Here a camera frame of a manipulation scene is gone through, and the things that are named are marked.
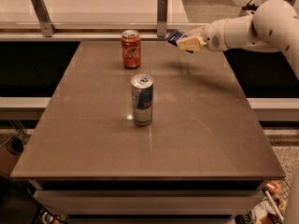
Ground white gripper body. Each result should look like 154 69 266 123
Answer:
203 19 228 51

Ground blue rxbar wrapper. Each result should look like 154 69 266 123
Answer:
166 30 185 46

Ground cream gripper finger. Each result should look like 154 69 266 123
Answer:
177 36 206 51
185 25 206 37

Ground red coca-cola can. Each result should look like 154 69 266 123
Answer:
121 30 141 68

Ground white drawer front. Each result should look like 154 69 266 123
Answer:
35 190 263 216

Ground silver blue red bull can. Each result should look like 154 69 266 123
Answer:
131 74 153 126

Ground wire basket with snacks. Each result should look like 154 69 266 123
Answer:
235 180 290 224

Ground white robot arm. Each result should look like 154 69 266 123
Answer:
175 0 299 78

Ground left metal glass bracket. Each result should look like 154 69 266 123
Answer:
31 0 55 37

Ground metal glass bracket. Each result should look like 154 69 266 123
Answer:
31 0 55 37
157 0 168 37

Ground middle metal glass bracket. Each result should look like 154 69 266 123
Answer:
157 0 168 37

